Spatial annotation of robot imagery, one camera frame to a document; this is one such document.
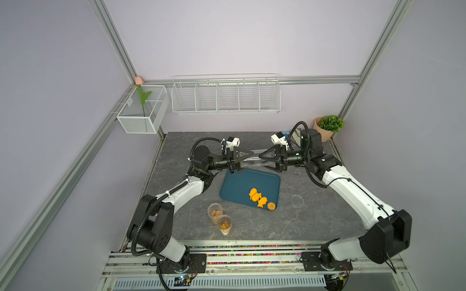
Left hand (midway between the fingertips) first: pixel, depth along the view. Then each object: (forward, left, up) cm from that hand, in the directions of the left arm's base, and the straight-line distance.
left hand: (254, 161), depth 67 cm
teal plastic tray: (+7, +7, -31) cm, 33 cm away
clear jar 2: (-13, +13, -28) cm, 33 cm away
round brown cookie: (-5, -10, -32) cm, 34 cm away
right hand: (0, -2, 0) cm, 2 cm away
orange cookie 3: (-2, -6, -32) cm, 33 cm away
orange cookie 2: (0, -3, -31) cm, 31 cm away
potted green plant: (+36, -50, -19) cm, 65 cm away
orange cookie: (+4, -2, -31) cm, 32 cm away
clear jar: (-6, +18, -29) cm, 35 cm away
